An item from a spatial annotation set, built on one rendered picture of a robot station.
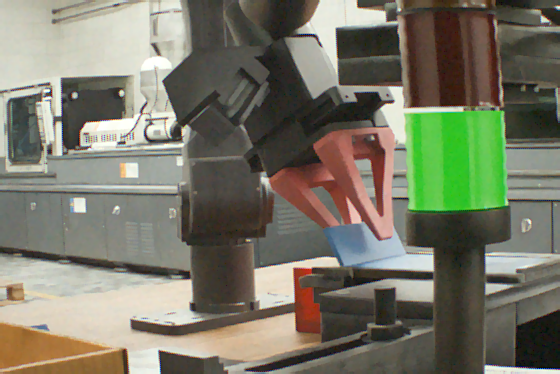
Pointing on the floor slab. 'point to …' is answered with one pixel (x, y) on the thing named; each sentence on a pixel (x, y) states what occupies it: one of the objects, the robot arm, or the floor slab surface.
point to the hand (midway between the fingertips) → (367, 236)
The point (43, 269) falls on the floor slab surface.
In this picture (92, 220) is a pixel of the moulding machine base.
